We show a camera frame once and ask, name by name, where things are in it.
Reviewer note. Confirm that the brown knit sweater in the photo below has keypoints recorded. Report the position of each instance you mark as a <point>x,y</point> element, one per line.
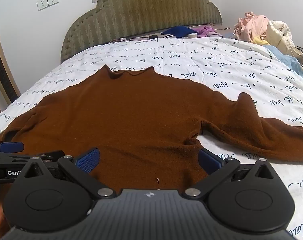
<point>146,125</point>

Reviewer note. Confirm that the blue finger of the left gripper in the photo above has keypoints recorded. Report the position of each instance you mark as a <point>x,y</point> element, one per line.
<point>11,147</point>

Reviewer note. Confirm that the gold tower fan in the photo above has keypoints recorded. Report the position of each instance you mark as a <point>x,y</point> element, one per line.
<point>9,91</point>

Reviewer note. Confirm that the pink crumpled clothes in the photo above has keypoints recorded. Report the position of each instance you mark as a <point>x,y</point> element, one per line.
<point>250,27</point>

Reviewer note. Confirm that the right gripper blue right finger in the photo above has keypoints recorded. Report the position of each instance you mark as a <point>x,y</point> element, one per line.
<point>218,171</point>

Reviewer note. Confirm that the dark blue cloth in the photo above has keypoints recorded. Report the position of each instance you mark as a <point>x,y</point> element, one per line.
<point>179,31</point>

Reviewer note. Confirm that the cream padded jacket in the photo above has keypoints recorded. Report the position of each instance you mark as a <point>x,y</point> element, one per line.
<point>278,34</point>

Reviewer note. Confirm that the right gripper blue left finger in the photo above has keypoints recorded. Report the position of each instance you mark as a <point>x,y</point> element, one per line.
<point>78,170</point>

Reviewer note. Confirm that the purple cloth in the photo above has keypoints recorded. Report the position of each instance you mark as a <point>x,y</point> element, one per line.
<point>206,31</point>

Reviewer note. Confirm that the double white wall socket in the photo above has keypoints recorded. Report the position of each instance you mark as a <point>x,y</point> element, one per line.
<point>43,4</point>

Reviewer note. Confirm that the olive green padded headboard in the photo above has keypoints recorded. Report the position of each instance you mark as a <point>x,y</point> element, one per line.
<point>113,19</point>

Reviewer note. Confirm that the white script-print bed sheet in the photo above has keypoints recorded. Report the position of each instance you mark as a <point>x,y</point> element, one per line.
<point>224,65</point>

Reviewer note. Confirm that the light blue cloth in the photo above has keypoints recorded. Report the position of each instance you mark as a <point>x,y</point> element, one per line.
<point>288,60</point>

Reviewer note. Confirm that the yellow cloth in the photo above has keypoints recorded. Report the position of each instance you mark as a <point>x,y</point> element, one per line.
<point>259,41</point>

